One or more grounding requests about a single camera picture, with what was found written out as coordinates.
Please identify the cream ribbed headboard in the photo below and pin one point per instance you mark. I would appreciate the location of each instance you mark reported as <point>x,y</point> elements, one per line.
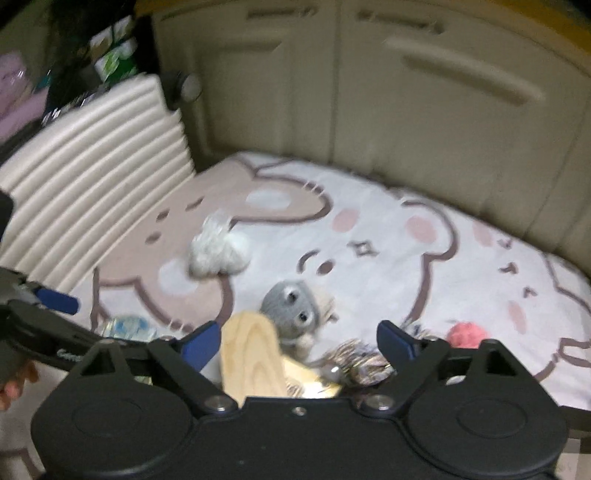
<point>83,181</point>

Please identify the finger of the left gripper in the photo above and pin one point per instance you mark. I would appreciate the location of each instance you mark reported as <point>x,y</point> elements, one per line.
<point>57,301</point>

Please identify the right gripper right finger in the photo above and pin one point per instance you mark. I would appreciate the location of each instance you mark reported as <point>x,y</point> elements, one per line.
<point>416,363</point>

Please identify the pink white crochet doll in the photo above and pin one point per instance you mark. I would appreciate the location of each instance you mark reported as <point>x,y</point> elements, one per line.
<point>466,335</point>

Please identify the white yarn ball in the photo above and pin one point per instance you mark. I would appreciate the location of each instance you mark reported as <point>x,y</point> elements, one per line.
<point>217,249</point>

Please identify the grey crochet octopus toy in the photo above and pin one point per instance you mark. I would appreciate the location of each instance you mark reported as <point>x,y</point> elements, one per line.
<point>298,311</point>

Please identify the clear plastic bottle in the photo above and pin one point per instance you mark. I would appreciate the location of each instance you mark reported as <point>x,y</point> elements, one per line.
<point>128,327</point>

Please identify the cartoon bear bed sheet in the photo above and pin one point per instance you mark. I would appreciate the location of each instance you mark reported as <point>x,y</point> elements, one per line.
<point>384,253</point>

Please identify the person's left hand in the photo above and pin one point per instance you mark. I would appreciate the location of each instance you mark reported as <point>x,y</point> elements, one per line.
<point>13,389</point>

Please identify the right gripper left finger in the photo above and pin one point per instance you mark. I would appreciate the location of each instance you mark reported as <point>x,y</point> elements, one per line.
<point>176,365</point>

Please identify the wooden box lid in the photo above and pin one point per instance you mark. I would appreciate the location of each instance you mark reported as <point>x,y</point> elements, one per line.
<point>252,364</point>

